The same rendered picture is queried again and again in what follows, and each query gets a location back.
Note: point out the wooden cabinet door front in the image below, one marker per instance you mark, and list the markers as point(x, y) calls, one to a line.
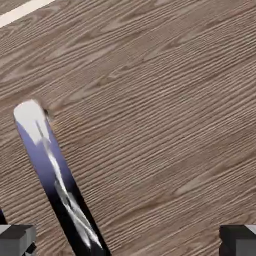
point(152, 120)

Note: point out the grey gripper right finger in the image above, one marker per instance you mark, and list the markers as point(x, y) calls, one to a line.
point(238, 241)

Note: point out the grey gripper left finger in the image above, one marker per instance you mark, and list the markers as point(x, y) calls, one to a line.
point(16, 240)

